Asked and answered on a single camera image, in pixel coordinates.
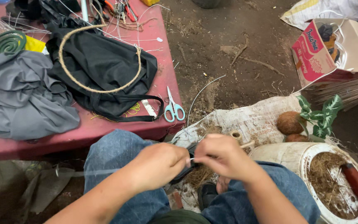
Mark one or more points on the person's blue jeans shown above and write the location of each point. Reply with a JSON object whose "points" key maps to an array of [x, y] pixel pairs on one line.
{"points": [[120, 155]]}

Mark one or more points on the black cloth bag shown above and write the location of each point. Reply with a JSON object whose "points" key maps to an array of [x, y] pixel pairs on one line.
{"points": [[104, 71]]}

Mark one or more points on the person's left hand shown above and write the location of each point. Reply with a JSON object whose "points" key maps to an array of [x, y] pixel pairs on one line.
{"points": [[157, 164]]}

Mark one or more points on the red low table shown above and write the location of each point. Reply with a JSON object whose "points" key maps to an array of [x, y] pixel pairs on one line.
{"points": [[135, 130]]}

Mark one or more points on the yellow packet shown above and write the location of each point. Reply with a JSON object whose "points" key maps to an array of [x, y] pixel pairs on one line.
{"points": [[35, 45]]}

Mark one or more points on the person's right hand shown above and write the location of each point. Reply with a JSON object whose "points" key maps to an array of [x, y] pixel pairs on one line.
{"points": [[225, 157]]}

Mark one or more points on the black sandal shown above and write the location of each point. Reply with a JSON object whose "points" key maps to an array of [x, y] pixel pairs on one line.
{"points": [[207, 194]]}

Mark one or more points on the brown coconut husk ball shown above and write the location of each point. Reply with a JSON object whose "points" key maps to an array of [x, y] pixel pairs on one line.
{"points": [[290, 122]]}

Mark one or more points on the white printed sack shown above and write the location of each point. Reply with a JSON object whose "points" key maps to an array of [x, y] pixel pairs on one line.
{"points": [[331, 11]]}

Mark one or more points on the green mosquito coil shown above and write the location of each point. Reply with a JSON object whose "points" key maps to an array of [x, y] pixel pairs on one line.
{"points": [[5, 43]]}

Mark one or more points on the white plastic bucket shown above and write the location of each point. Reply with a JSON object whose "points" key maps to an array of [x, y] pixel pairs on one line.
{"points": [[291, 158]]}

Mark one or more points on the red and white carton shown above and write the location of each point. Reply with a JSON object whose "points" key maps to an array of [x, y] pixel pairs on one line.
{"points": [[315, 53]]}

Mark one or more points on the coconut fibre heap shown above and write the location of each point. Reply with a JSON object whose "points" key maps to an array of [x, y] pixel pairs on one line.
{"points": [[199, 175]]}

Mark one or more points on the person's foot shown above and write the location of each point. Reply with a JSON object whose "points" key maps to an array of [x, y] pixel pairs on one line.
{"points": [[223, 185]]}

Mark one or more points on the grey cloth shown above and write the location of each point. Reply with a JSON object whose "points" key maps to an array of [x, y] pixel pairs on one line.
{"points": [[23, 96]]}

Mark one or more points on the white woven sack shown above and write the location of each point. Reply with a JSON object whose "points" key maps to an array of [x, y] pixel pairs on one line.
{"points": [[247, 121]]}

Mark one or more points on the yellow rubber bands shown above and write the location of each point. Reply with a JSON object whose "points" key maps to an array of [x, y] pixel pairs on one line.
{"points": [[129, 112]]}

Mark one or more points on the straw broom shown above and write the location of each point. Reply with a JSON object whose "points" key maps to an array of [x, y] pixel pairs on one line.
{"points": [[350, 90]]}

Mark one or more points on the person's left fingers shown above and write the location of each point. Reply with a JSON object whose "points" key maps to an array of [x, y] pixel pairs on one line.
{"points": [[181, 158]]}

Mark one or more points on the green variegated plant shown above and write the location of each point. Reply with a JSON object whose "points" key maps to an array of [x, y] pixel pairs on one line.
{"points": [[322, 116]]}

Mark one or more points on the person's right fingers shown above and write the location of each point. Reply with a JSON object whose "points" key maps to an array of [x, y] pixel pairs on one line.
{"points": [[204, 152]]}

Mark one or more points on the small brown husk ball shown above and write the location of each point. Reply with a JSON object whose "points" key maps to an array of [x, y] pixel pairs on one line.
{"points": [[297, 138]]}

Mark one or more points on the black fabric pot piece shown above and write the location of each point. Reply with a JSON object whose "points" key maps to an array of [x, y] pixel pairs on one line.
{"points": [[185, 168]]}

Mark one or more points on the jute twine spool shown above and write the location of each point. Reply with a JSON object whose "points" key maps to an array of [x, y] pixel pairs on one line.
{"points": [[239, 138]]}

